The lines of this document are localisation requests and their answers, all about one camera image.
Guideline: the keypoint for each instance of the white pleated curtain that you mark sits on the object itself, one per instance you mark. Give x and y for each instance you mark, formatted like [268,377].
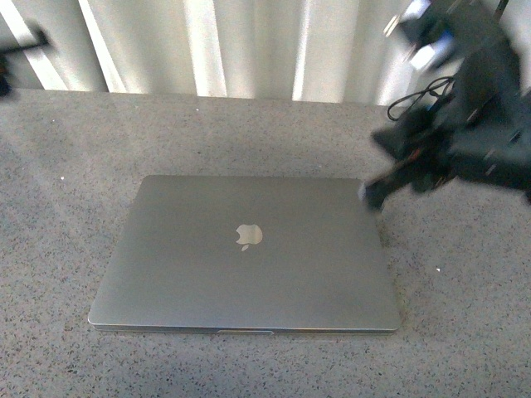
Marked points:
[319,51]

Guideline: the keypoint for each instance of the grey laptop computer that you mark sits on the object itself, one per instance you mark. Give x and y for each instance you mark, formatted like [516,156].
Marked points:
[247,254]

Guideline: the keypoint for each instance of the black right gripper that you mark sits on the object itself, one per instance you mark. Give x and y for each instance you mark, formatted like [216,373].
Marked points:
[478,131]

